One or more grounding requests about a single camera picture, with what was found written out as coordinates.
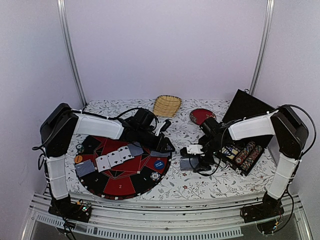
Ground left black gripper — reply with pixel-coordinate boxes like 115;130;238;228
136;128;177;154

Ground dealt blue cards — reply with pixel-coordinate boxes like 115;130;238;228
75;160;96;178
150;150;172;158

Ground blue checkered card deck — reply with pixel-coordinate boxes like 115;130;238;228
179;158;195;172

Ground blue small blind chip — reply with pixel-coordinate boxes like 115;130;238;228
153;160;166;172

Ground blurred blue card being passed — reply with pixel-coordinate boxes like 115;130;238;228
127;143;144;157

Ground blue white ten chip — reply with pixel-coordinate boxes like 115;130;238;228
150;172;161;181

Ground face-up four clubs card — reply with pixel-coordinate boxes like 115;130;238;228
117;145;135;163

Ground poker chip stack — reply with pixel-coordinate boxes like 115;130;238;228
76;143;84;154

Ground orange dealer button chip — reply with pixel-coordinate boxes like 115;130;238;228
74;155;83;164

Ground face-up diamonds card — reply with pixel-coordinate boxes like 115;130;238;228
95;155;111;173

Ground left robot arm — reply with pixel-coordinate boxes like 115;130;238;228
40;103;175;217

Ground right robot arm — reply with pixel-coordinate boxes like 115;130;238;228
186;104;309;218

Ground boxed card deck in case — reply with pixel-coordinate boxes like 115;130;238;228
222;146;241;160

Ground poker chip row in case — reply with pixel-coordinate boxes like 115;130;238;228
235;141;256;165

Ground black poker chip case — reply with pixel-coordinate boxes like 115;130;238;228
216;89;274;176

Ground woven bamboo basket tray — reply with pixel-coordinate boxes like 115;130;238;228
153;95;182;118

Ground red floral round plate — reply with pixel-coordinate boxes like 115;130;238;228
189;108;217;126

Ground round red black poker mat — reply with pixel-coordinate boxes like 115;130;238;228
76;135;172;200

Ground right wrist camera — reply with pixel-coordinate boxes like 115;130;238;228
180;144;205;157

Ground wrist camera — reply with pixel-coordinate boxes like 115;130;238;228
180;144;205;157
154;119;172;136

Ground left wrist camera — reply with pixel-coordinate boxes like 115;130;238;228
154;119;172;136

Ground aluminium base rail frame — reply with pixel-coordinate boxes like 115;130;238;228
21;192;313;240

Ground right aluminium corner post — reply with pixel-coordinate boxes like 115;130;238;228
248;0;275;96

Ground aluminium corner post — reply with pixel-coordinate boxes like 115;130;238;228
56;0;88;107
248;0;275;96

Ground left aluminium corner post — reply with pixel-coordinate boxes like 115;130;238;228
56;0;88;107

